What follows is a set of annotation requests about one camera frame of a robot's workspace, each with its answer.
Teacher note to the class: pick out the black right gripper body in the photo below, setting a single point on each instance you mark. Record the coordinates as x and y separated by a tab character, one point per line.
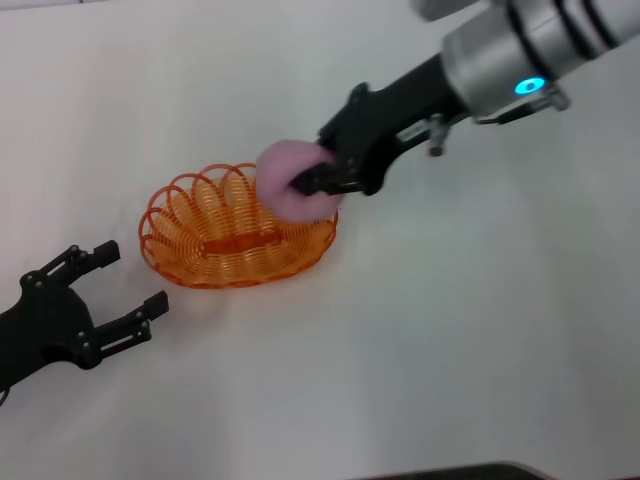
400	115

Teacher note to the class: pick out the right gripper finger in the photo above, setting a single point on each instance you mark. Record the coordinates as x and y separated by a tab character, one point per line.
320	180
337	127

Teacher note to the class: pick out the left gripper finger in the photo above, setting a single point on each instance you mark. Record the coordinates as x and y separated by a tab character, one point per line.
156	306
107	254

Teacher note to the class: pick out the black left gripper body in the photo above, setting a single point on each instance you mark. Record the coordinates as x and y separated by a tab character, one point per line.
45	330

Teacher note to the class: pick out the pink peach with green stem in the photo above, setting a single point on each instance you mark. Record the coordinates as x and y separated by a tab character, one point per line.
280	175

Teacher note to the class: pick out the dark rounded base edge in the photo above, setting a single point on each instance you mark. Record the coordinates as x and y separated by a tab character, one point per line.
465	474

